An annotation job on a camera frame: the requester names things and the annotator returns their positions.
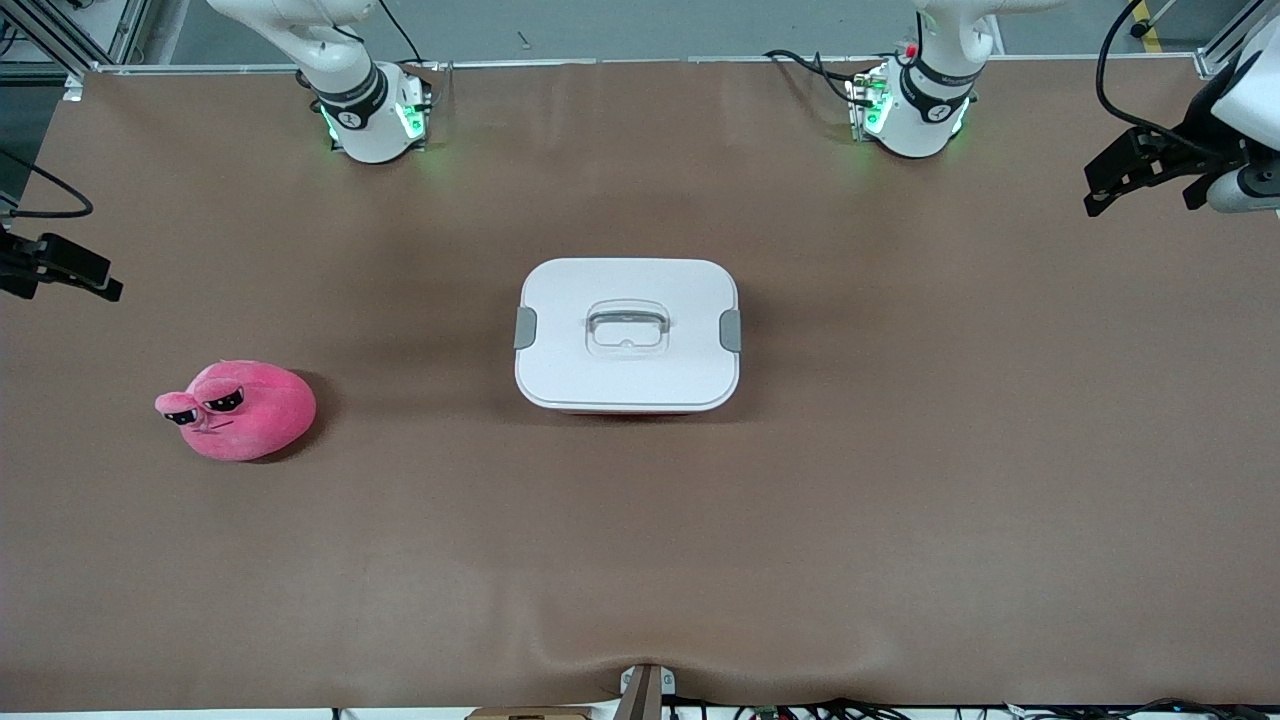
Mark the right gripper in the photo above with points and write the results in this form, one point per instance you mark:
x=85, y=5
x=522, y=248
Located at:
x=18, y=268

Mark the brown table mat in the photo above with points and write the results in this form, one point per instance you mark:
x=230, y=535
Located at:
x=640, y=550

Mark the black stand foot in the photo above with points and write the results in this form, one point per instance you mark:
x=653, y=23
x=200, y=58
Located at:
x=1140, y=29

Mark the aluminium frame profile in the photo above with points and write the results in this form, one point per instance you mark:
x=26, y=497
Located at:
x=1225, y=45
x=60, y=30

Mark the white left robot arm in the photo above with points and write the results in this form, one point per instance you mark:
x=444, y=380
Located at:
x=925, y=125

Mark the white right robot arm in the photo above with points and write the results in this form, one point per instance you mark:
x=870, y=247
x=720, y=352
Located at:
x=370, y=130

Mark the pink plush toy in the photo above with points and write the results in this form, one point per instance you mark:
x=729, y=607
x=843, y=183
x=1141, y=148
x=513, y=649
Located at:
x=260, y=410

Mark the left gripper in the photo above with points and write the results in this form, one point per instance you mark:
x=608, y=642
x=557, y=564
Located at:
x=1192, y=146

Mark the white box lid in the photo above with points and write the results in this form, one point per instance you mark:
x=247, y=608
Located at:
x=630, y=380

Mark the pink plastic box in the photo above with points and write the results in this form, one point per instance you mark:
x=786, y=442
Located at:
x=630, y=411

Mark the camera mount post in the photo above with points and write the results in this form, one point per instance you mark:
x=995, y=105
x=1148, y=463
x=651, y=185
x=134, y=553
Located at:
x=645, y=695

